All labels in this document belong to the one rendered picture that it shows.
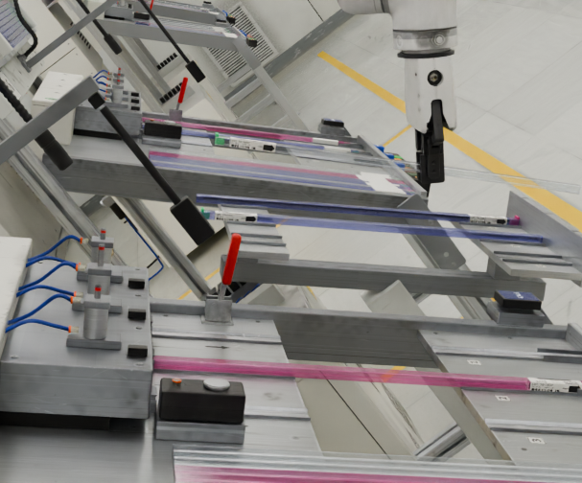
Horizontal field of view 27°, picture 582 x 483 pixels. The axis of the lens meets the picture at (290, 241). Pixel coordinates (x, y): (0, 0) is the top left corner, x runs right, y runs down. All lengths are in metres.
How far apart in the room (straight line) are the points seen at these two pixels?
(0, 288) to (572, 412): 0.60
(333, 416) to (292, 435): 1.23
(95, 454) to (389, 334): 0.54
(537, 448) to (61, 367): 0.45
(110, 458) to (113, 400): 0.07
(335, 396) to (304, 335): 0.88
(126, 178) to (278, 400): 1.04
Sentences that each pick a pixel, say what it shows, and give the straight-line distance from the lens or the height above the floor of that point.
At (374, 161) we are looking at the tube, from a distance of 1.61.
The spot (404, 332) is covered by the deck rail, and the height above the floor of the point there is 0.86.
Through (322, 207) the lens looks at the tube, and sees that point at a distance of 1.83.
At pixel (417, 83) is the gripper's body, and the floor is 1.06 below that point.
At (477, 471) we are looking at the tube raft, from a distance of 1.08.
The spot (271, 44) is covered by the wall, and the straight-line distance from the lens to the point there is 8.86.
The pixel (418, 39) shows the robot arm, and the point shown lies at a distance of 1.57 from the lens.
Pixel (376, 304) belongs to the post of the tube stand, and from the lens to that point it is 1.75.
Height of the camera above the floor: 1.43
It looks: 16 degrees down
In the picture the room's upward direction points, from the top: 38 degrees counter-clockwise
